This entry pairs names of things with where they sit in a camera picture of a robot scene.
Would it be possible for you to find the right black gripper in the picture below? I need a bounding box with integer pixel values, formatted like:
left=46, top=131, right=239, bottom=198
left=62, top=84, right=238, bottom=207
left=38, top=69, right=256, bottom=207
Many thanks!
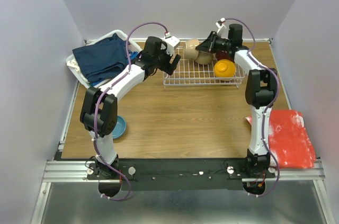
left=195, top=31, right=231, bottom=54

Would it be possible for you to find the white ribbed bowl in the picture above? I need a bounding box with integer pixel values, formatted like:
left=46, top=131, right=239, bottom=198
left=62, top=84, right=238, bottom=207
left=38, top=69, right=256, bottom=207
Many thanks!
left=194, top=51, right=213, bottom=65

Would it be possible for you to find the plain white bowl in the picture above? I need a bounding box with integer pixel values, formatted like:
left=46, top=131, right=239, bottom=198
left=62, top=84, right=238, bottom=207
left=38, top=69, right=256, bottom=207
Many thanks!
left=184, top=39, right=200, bottom=60

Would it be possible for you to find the red floral bowl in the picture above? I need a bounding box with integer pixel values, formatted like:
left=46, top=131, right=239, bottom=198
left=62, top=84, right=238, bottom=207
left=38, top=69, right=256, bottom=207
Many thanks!
left=215, top=51, right=232, bottom=61

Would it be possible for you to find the white wire dish rack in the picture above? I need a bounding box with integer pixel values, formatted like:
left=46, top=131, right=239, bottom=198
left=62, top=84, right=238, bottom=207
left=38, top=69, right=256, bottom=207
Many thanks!
left=163, top=39, right=246, bottom=87

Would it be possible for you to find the orange bowl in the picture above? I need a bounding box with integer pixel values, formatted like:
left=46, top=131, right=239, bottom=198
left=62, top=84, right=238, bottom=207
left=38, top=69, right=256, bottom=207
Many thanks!
left=213, top=59, right=236, bottom=77

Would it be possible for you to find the blue bowl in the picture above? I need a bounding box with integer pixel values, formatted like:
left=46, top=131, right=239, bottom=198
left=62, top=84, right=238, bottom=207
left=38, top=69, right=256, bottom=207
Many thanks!
left=112, top=116, right=127, bottom=140

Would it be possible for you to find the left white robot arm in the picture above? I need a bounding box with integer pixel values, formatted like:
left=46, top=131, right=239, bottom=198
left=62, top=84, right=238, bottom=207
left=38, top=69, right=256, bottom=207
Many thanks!
left=80, top=35, right=181, bottom=179

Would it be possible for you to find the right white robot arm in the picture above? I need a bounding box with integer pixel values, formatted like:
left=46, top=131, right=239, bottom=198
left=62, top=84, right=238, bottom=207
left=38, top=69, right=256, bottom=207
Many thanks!
left=196, top=18, right=279, bottom=177

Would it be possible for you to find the bright blue cloth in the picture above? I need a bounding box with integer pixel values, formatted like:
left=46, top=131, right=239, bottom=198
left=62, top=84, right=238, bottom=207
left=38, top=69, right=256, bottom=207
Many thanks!
left=129, top=51, right=139, bottom=60

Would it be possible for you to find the white laundry basket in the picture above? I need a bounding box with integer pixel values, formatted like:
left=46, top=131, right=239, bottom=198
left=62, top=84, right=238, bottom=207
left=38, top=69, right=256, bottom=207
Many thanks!
left=66, top=30, right=128, bottom=88

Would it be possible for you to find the navy blue cloth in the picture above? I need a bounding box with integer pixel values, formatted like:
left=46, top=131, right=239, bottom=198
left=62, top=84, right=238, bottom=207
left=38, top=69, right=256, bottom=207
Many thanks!
left=73, top=33, right=128, bottom=84

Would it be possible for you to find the cream white cloth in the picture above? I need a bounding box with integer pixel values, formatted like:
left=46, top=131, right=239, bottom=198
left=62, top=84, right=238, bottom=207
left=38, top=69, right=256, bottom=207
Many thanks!
left=66, top=58, right=82, bottom=78

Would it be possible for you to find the red white cloth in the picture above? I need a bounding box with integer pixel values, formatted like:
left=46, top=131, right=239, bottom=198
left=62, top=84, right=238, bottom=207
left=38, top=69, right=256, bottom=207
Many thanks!
left=246, top=106, right=316, bottom=168

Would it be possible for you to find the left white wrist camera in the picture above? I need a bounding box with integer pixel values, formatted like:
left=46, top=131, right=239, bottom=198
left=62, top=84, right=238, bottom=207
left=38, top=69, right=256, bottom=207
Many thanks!
left=163, top=32, right=180, bottom=56

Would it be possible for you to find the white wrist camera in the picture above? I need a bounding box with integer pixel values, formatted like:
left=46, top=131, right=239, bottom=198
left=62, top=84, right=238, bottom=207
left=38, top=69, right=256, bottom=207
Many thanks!
left=216, top=17, right=227, bottom=37
left=163, top=32, right=180, bottom=56

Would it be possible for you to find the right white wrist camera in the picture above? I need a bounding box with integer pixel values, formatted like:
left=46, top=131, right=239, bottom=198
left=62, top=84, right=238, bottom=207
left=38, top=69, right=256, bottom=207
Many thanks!
left=216, top=17, right=227, bottom=37

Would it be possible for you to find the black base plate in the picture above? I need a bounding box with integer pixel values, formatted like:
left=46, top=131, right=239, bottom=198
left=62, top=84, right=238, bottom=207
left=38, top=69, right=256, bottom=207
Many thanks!
left=85, top=158, right=275, bottom=191

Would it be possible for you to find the aluminium frame rail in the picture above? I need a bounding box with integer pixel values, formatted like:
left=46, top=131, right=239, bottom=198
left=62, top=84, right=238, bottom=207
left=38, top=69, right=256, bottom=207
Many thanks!
left=42, top=160, right=325, bottom=183

